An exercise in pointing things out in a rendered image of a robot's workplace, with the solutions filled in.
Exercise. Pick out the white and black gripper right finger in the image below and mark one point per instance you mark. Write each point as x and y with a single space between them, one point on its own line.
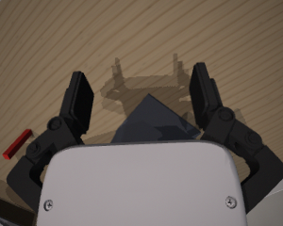
219 125

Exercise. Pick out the red rectangular peg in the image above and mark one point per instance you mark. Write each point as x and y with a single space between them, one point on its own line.
17 144

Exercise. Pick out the dark grey sloped panel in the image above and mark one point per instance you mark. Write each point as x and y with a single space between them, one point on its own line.
150 114

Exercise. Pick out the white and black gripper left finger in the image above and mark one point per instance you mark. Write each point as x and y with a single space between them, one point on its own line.
63 131

